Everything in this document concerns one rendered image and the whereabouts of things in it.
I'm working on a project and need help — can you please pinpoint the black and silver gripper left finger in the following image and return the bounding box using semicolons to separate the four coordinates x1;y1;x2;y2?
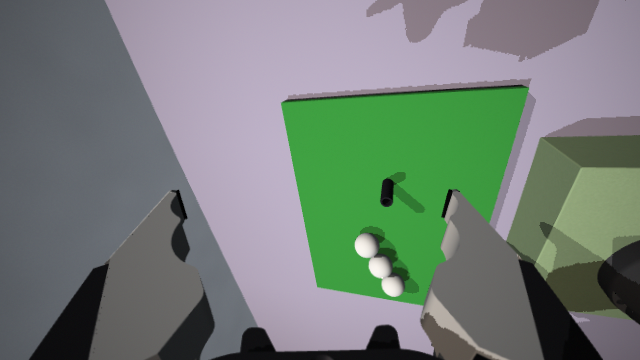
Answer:
29;190;215;360

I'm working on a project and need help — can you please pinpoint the green golf mat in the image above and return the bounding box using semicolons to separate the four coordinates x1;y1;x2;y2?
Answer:
281;85;529;306

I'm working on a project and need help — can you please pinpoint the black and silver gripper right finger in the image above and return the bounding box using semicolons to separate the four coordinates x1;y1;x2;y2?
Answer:
420;189;603;360

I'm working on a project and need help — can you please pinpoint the white ball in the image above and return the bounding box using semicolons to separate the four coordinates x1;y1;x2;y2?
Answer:
355;233;380;258
381;272;405;297
369;253;393;278

